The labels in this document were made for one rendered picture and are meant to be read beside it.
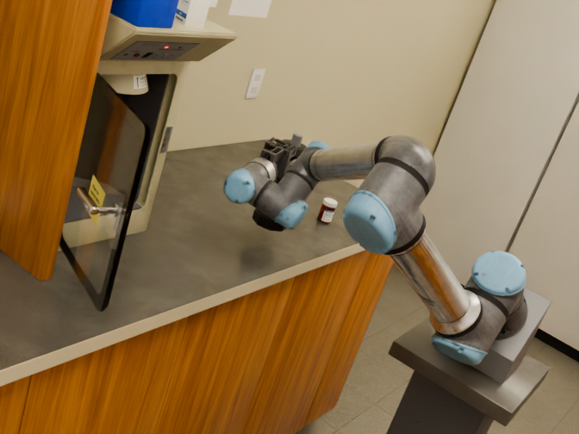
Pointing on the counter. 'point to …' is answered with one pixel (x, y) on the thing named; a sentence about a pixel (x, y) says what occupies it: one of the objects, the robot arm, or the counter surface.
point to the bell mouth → (127, 83)
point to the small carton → (192, 12)
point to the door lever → (95, 203)
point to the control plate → (155, 50)
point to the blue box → (146, 12)
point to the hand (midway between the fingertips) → (290, 158)
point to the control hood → (118, 41)
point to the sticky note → (96, 196)
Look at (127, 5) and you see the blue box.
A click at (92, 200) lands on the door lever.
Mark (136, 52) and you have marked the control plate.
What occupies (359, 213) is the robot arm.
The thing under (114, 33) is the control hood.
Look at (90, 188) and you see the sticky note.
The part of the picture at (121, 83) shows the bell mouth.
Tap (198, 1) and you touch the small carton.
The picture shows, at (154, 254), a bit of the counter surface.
